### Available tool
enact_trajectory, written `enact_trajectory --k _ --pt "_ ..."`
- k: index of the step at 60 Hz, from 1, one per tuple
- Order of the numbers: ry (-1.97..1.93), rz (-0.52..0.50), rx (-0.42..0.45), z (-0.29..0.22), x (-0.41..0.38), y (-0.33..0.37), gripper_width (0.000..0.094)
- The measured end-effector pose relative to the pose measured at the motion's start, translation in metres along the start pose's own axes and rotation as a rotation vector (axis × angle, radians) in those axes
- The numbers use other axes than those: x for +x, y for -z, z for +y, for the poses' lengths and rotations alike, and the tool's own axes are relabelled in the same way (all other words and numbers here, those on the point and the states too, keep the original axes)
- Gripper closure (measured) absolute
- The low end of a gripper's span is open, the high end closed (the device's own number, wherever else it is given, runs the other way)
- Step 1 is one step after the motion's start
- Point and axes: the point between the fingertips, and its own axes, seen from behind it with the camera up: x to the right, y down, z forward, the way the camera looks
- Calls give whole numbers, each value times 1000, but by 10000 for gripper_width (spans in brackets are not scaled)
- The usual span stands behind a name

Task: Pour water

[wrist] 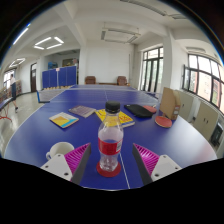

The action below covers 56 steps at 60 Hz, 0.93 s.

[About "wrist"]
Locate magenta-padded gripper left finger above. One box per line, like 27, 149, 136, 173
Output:
40, 142, 93, 185

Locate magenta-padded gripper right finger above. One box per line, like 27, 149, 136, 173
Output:
131, 143, 183, 186

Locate clear red-labelled drink bottle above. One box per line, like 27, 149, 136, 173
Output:
97, 100, 125, 173

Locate white mug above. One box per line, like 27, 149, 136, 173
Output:
45, 141, 75, 161

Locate red table tennis paddle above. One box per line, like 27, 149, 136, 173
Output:
154, 115, 173, 129
143, 105, 158, 114

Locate yellow and blue book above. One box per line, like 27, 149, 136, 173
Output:
48, 111, 80, 129

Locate grey book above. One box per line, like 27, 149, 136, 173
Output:
68, 105, 97, 119

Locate large yellow book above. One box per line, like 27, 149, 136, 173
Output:
94, 108, 136, 129

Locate black zip case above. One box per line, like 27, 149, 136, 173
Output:
123, 103, 154, 118

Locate brown cardboard file holder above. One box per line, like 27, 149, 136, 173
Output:
159, 87, 182, 121

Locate white cabinet row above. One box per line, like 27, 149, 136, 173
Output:
178, 89, 221, 141

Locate blue-framed net barrier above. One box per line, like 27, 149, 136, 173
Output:
36, 87, 73, 103

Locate red-legged blue tennis table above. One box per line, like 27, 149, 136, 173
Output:
0, 98, 14, 123

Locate filled shelf unit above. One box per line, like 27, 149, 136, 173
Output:
0, 79, 23, 102

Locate person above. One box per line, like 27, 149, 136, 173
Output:
9, 73, 20, 113

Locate folded blue tennis tables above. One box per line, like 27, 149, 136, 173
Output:
41, 65, 78, 90

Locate dark door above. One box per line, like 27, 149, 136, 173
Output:
30, 62, 38, 93

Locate brown armchair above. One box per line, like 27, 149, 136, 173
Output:
116, 75, 129, 87
84, 75, 97, 85

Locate wide dark-framed window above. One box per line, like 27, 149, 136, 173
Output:
183, 54, 224, 114

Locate tall dark-framed window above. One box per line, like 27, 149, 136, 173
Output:
141, 47, 165, 93

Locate ceiling strip lights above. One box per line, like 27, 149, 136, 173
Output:
8, 22, 65, 69

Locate dark wall picture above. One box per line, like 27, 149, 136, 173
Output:
61, 58, 74, 67

